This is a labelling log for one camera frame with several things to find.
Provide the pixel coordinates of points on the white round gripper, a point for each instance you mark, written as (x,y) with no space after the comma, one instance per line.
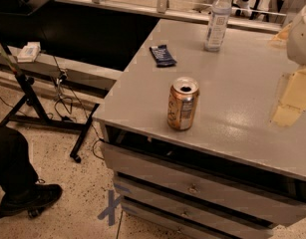
(301,40)

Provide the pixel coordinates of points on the clear plastic water bottle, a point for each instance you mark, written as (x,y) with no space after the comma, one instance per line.
(220,13)

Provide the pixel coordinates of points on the orange soda can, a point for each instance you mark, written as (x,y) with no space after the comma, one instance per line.
(182,102)

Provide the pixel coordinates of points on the metal window railing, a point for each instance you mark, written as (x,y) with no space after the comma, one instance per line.
(265,15)

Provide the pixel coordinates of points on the grey drawer cabinet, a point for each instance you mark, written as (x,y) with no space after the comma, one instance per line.
(232,175)

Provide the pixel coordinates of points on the dark blue snack bar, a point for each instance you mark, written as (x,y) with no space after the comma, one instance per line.
(162,56)

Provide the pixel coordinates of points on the blue tape cross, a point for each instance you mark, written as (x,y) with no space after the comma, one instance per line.
(113,203)

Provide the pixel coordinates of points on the white box on ledge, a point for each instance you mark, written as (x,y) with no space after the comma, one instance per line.
(29,52)

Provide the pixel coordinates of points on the black metal stand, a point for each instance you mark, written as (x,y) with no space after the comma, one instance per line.
(42,118)

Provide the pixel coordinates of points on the black shoe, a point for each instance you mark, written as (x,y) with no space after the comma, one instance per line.
(33,200)

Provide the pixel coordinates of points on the black trouser leg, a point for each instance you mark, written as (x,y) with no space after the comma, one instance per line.
(16,172)

